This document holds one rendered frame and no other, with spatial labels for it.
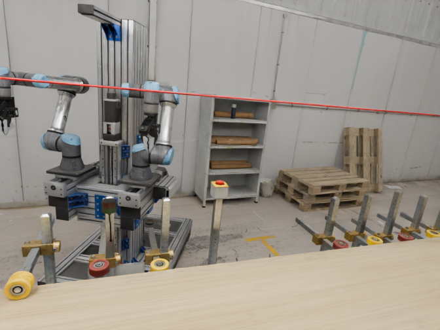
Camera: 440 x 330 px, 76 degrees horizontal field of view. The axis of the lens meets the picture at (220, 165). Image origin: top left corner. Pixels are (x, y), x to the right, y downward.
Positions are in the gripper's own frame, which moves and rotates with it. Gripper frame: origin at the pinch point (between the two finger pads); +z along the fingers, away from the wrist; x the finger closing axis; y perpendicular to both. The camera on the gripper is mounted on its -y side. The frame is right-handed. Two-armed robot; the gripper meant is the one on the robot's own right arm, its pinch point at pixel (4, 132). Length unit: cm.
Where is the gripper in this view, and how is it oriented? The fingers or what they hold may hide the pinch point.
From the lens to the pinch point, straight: 199.3
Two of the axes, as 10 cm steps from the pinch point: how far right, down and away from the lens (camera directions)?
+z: -0.9, 9.6, 2.7
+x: -9.9, -1.3, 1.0
